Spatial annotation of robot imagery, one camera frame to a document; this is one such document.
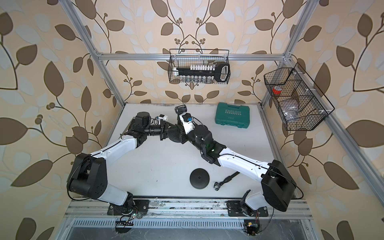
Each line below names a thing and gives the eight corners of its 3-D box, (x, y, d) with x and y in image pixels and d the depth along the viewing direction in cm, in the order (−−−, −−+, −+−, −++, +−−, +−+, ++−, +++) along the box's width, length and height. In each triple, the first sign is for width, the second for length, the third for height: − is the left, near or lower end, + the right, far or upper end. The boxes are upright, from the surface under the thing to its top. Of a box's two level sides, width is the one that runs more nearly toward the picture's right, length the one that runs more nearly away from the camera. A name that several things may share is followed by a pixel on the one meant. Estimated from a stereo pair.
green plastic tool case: (214, 124, 109) (215, 120, 106) (216, 105, 122) (217, 101, 118) (249, 128, 107) (250, 124, 103) (247, 109, 119) (249, 105, 115)
